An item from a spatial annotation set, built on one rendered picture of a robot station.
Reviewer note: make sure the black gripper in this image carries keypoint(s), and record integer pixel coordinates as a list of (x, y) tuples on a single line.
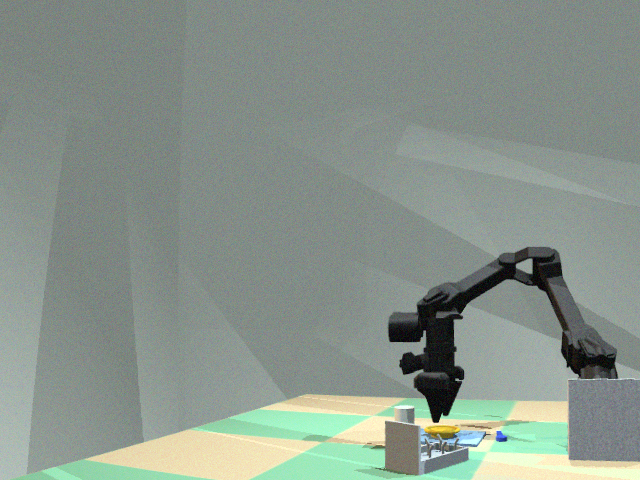
[(439, 385)]

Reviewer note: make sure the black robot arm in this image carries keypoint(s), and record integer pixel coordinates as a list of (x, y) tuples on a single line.
[(585, 352)]

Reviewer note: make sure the grey dish rack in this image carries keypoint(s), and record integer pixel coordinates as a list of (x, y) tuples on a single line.
[(403, 450)]

